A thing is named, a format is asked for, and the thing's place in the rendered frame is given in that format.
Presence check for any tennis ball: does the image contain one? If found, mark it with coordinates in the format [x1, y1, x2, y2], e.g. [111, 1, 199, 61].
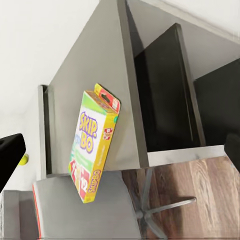
[18, 154, 29, 166]

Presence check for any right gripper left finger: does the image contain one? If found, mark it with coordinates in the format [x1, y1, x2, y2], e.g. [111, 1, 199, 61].
[0, 133, 26, 191]

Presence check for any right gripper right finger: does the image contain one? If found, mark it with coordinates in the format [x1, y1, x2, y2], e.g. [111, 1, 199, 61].
[224, 133, 240, 173]

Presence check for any board game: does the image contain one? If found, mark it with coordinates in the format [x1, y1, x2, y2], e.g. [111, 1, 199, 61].
[68, 83, 121, 204]

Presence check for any toy box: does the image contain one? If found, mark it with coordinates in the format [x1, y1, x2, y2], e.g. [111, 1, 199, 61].
[0, 189, 40, 240]

